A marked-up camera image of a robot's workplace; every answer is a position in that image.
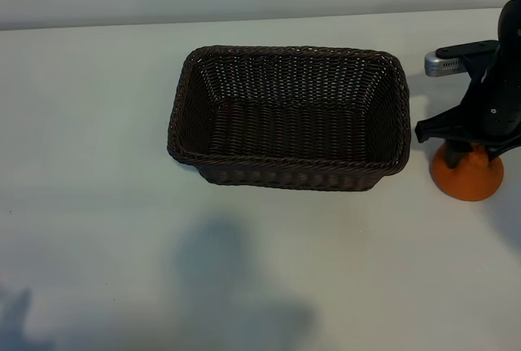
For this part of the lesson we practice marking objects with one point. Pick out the orange mandarin fruit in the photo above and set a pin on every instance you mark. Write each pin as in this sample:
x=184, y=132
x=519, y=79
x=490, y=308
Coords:
x=468, y=182

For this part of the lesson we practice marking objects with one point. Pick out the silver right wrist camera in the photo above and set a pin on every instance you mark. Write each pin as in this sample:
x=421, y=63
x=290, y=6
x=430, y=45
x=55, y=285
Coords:
x=437, y=65

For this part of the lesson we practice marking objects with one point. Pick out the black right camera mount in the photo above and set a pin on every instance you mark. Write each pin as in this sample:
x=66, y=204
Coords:
x=472, y=47

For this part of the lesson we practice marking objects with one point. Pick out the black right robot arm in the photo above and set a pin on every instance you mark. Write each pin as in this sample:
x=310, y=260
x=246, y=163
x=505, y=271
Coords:
x=512, y=21

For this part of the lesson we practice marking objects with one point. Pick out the dark brown wicker basket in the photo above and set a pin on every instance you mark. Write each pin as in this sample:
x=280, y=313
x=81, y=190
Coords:
x=285, y=131

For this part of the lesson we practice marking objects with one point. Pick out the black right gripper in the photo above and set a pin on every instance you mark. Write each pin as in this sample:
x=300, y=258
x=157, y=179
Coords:
x=496, y=115

